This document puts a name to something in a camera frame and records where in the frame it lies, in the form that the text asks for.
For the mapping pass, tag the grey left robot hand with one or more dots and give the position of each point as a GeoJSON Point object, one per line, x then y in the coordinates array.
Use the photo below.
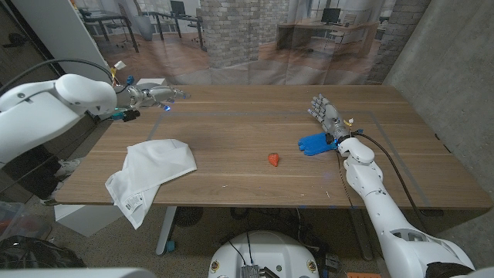
{"type": "Point", "coordinates": [154, 93]}

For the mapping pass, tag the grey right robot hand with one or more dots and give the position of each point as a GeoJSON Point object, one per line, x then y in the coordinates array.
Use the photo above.
{"type": "Point", "coordinates": [330, 116]}

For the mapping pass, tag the white cloth towel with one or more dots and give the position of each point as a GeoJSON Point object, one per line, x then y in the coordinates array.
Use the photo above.
{"type": "Point", "coordinates": [148, 170]}

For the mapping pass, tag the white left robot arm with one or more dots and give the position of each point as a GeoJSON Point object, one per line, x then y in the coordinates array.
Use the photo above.
{"type": "Point", "coordinates": [42, 112]}

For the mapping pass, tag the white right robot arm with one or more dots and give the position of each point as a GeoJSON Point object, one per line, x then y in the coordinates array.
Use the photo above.
{"type": "Point", "coordinates": [386, 216]}

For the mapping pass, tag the blue ice pack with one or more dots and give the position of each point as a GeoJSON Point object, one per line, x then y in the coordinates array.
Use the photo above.
{"type": "Point", "coordinates": [314, 143]}

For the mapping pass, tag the red strawberry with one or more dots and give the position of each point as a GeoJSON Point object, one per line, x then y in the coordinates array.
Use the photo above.
{"type": "Point", "coordinates": [273, 159]}

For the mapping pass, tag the printed office backdrop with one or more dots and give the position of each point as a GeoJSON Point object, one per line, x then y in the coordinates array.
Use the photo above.
{"type": "Point", "coordinates": [231, 38]}

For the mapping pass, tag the white sneaker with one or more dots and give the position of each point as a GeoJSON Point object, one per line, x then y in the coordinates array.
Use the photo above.
{"type": "Point", "coordinates": [68, 167]}

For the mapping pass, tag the white upright panel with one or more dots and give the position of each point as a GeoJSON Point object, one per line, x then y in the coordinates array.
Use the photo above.
{"type": "Point", "coordinates": [58, 34]}

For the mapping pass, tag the dark table leg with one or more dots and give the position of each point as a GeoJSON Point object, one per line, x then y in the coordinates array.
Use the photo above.
{"type": "Point", "coordinates": [363, 235]}

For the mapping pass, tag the black round fan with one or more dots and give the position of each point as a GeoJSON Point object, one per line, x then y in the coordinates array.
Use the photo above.
{"type": "Point", "coordinates": [188, 216]}

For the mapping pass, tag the white table leg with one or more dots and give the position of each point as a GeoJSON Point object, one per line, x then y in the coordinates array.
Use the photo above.
{"type": "Point", "coordinates": [166, 228]}

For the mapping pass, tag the white box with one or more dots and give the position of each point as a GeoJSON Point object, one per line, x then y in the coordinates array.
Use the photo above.
{"type": "Point", "coordinates": [88, 218]}

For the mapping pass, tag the dark wooden cabinet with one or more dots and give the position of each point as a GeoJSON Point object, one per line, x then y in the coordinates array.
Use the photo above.
{"type": "Point", "coordinates": [15, 65]}

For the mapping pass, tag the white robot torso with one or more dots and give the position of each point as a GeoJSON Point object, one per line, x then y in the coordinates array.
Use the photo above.
{"type": "Point", "coordinates": [266, 255]}

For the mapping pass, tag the clear plastic bin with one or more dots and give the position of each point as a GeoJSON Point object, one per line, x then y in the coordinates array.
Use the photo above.
{"type": "Point", "coordinates": [19, 220]}

